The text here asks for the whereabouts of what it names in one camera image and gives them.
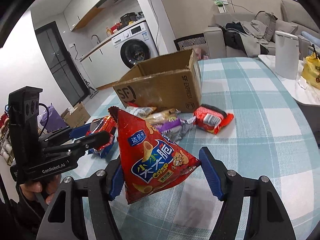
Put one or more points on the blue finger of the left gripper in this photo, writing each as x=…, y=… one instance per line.
x=79, y=132

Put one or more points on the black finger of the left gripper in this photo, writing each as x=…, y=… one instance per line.
x=95, y=140

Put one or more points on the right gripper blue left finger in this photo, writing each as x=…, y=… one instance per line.
x=116, y=183

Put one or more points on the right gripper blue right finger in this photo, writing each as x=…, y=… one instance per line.
x=214, y=172

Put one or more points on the red black biscuit packet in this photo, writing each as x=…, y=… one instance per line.
x=106, y=123

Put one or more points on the red crisp snack bag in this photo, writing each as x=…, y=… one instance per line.
x=150, y=161

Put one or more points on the beige cookie bread packet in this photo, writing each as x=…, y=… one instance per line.
x=162, y=117

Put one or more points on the person's left hand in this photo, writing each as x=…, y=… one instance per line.
x=30, y=188

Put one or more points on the small cardboard box on floor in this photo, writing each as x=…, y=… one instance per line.
x=76, y=116

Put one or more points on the purple plastic bag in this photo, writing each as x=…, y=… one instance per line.
x=54, y=121

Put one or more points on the shoe rack with shoes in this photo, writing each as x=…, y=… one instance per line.
x=6, y=147

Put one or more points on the purple silver snack bag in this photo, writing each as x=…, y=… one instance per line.
x=176, y=129

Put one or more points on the red barcode snack packet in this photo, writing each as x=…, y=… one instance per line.
x=211, y=119

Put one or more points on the black glass door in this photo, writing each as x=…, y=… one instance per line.
x=61, y=64

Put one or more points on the white korean snack packet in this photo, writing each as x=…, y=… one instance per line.
x=141, y=112

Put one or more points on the teal plaid tablecloth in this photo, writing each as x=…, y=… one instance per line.
x=269, y=136

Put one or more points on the SF Express cardboard box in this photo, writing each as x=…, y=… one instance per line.
x=168, y=81

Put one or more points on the pink cloth on floor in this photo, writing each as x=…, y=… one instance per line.
x=201, y=54

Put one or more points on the white front-load washing machine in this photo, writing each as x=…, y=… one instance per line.
x=135, y=44

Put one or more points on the black patterned basket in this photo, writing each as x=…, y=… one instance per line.
x=189, y=41

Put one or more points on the black rice cooker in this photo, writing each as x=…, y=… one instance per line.
x=127, y=18

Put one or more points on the white marble side table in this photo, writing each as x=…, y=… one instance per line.
x=299, y=89

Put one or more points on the white kitchen cabinets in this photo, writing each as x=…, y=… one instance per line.
x=80, y=12

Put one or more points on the pile of clothes on sofa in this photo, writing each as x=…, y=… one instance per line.
x=246, y=37

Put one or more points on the yellow plastic bag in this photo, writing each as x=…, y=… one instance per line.
x=311, y=70

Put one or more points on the white cylindrical trash bin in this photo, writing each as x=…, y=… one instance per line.
x=287, y=55

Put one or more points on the grey sofa cushion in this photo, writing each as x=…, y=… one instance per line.
x=268, y=19

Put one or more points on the white power strip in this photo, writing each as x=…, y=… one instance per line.
x=221, y=4

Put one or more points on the grey sofa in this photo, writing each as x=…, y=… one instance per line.
x=293, y=19

